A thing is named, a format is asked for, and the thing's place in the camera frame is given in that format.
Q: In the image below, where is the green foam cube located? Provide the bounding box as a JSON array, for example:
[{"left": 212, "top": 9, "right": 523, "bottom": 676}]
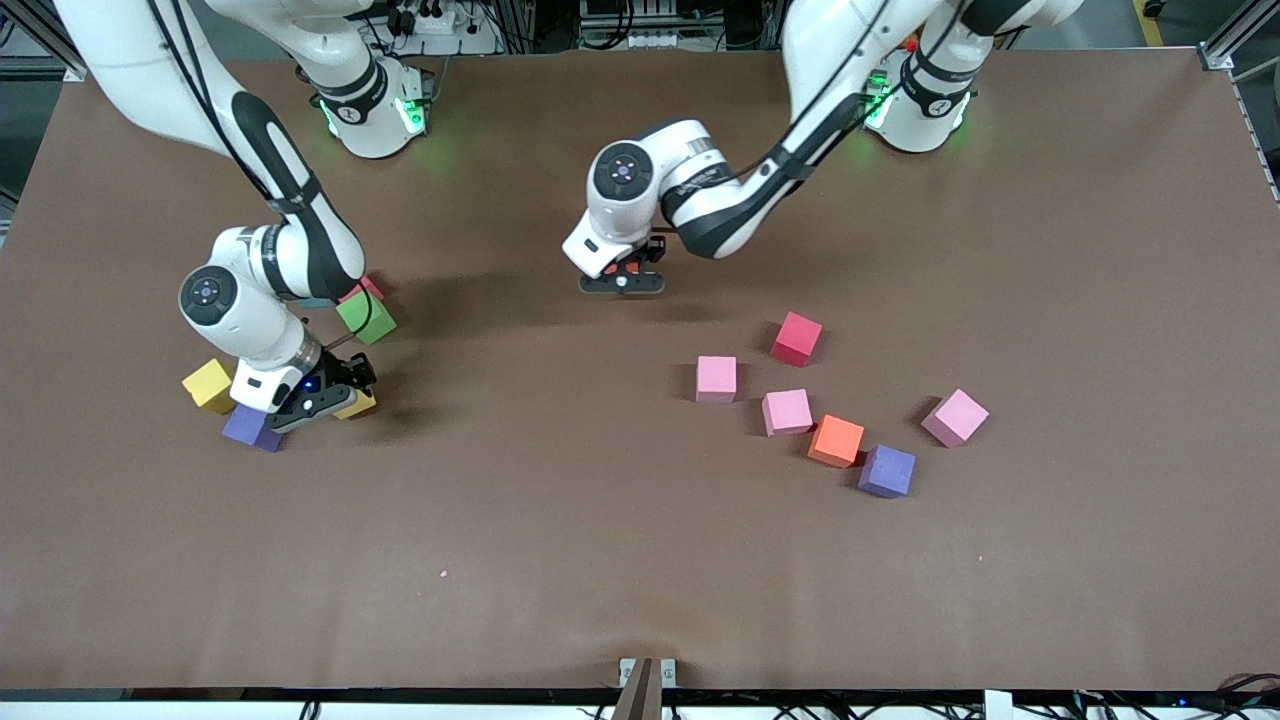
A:
[{"left": 336, "top": 295, "right": 398, "bottom": 346}]

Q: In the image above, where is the pink foam cube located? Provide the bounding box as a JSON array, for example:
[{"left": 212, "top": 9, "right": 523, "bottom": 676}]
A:
[
  {"left": 696, "top": 356, "right": 738, "bottom": 403},
  {"left": 762, "top": 389, "right": 814, "bottom": 437},
  {"left": 920, "top": 389, "right": 991, "bottom": 448}
]

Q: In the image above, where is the violet foam cube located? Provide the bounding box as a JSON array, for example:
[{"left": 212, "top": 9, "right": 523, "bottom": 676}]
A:
[
  {"left": 221, "top": 405, "right": 286, "bottom": 453},
  {"left": 857, "top": 444, "right": 917, "bottom": 499}
]

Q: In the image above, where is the grey equipment rack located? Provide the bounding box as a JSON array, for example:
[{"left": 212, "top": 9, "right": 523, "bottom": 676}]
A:
[{"left": 578, "top": 0, "right": 701, "bottom": 51}]

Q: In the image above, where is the brown table mat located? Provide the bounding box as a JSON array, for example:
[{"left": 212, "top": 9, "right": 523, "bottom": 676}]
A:
[{"left": 0, "top": 48, "right": 1280, "bottom": 693}]

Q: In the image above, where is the white power strip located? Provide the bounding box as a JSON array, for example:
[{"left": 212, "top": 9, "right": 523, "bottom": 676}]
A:
[{"left": 385, "top": 0, "right": 471, "bottom": 36}]

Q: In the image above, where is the aluminium frame profile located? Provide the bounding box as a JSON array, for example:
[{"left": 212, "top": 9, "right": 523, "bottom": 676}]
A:
[
  {"left": 0, "top": 0, "right": 91, "bottom": 83},
  {"left": 1198, "top": 0, "right": 1280, "bottom": 73}
]

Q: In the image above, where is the metal bracket with brown post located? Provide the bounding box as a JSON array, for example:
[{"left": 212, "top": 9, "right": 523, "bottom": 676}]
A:
[{"left": 618, "top": 657, "right": 677, "bottom": 720}]

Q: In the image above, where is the aluminium side rail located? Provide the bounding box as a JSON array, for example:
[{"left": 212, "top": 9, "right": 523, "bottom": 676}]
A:
[{"left": 1225, "top": 68, "right": 1280, "bottom": 211}]

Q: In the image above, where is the dark cable bundle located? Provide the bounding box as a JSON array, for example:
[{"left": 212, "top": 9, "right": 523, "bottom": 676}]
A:
[{"left": 1210, "top": 672, "right": 1280, "bottom": 716}]

